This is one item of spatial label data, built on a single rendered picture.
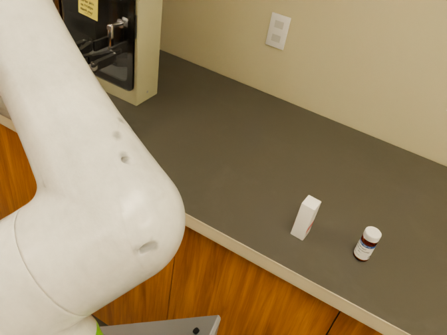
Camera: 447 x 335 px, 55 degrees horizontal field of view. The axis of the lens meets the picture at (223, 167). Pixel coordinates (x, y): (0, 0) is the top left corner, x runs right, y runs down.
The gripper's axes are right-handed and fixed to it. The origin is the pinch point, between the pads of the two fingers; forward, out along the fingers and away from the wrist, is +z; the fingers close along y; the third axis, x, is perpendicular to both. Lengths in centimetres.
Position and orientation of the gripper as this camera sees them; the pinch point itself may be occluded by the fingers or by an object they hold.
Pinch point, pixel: (111, 45)
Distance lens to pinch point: 131.4
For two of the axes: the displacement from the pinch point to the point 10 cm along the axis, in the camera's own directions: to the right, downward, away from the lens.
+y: -8.6, -4.2, 3.1
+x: -1.5, 7.7, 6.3
